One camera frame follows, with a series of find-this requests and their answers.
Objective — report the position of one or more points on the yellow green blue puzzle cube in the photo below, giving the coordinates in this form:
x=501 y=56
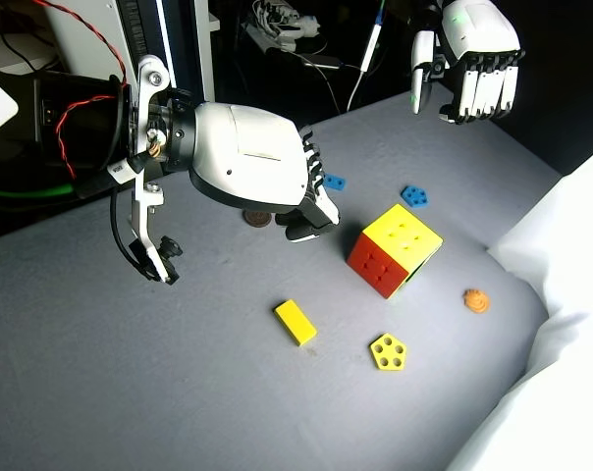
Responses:
x=399 y=235

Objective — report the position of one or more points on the spare white robot hand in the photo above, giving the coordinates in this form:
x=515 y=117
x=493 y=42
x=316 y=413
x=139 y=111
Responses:
x=282 y=24

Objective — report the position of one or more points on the dark brown sandwich cookie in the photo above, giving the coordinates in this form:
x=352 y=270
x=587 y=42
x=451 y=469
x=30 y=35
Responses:
x=256 y=219

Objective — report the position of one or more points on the blue two-hole rectangular block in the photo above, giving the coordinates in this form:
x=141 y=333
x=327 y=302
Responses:
x=336 y=182

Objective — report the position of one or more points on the yellow rectangular block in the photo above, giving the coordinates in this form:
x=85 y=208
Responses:
x=295 y=321

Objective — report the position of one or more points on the blue pentagon block with holes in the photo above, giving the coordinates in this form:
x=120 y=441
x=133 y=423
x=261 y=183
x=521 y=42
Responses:
x=415 y=196

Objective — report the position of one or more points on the white robot body column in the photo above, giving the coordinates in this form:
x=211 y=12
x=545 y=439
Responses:
x=75 y=54

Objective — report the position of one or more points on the grey table cloth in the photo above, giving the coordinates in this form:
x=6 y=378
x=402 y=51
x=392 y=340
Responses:
x=178 y=368

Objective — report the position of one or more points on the yellow pentagon block with holes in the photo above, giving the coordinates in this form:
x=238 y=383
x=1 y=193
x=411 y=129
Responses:
x=389 y=352

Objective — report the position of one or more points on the orange swirl cookie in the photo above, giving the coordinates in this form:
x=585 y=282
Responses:
x=476 y=301

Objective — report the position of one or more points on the black backdrop curtain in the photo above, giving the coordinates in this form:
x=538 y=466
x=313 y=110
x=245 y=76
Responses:
x=571 y=73

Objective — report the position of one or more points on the white backdrop sheet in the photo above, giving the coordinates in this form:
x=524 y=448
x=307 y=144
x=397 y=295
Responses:
x=561 y=294

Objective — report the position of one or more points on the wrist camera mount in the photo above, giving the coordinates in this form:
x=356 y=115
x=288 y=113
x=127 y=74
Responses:
x=146 y=193

